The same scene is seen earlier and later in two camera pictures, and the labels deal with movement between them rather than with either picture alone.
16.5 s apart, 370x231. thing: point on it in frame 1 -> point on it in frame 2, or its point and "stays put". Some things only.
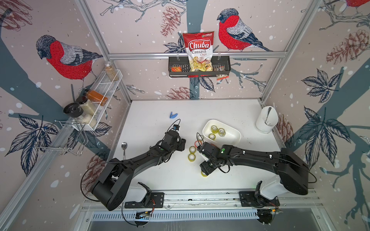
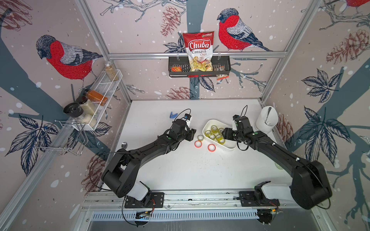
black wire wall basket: (178, 66) stays put
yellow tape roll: (191, 157) -> (221, 141)
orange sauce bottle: (96, 97) stays put
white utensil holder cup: (267, 120) stays put
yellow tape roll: (214, 129) stays put
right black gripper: (204, 168) -> (226, 134)
